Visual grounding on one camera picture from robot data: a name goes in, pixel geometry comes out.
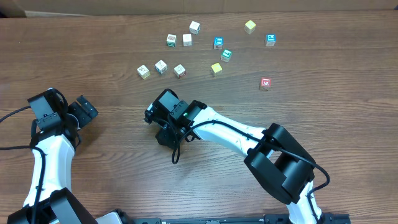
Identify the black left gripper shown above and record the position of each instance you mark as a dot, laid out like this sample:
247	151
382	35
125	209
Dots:
86	108

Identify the red-top C wooden block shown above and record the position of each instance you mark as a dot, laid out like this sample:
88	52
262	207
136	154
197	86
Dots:
265	84

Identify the green-top L wooden block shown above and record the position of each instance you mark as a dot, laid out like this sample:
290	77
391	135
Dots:
226	55

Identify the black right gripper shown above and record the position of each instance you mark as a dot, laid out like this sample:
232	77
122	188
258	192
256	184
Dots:
150	115

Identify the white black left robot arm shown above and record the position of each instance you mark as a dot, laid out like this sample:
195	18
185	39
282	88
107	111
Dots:
54	139

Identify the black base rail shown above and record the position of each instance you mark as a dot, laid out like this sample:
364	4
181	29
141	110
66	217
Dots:
265	219

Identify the green B wooden block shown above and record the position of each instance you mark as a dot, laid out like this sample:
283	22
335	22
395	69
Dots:
171	40

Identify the yellow-top face wooden block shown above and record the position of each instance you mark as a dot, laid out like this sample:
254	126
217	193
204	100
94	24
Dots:
216	69

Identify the yellow S wooden block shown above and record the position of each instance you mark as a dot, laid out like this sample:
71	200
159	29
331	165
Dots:
143	72

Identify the blue-sided white wooden block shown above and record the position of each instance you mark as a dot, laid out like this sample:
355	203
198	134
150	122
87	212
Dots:
161	67

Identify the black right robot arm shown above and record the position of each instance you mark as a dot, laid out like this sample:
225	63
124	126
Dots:
283	168

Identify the red-sided white wooden block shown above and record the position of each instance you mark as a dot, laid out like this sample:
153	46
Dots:
187	40

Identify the plain yellow-top wooden block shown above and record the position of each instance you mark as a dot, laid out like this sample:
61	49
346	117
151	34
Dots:
249	27

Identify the teal J wooden block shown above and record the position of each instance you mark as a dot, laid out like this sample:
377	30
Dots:
194	27

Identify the red P wooden block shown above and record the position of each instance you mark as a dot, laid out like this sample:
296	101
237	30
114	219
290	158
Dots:
180	71

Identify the blue-top P wooden block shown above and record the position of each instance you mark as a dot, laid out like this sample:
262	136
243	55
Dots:
270	40

